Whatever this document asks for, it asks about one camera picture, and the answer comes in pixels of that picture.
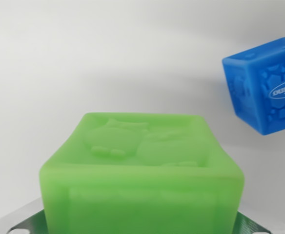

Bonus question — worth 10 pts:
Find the green soft toy cube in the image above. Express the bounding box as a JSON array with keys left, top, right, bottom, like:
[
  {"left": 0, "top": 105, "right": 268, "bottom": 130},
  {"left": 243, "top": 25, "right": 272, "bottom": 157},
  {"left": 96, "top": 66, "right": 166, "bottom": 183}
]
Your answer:
[{"left": 39, "top": 112, "right": 245, "bottom": 234}]

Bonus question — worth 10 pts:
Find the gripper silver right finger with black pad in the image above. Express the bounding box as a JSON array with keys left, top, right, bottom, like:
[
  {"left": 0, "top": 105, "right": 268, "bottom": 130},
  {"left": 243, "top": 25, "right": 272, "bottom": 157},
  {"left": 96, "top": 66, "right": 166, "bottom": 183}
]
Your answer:
[{"left": 235, "top": 207, "right": 285, "bottom": 234}]

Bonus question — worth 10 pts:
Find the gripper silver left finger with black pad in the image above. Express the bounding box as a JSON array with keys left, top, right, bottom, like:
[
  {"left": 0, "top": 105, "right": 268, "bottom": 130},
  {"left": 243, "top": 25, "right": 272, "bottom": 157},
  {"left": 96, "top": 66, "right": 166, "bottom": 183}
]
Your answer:
[{"left": 0, "top": 197, "right": 48, "bottom": 234}]

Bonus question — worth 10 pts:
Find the blue soft toy cube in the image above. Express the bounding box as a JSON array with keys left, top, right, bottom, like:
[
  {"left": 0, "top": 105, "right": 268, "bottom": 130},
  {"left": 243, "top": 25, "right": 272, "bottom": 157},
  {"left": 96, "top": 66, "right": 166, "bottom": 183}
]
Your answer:
[{"left": 222, "top": 36, "right": 285, "bottom": 136}]

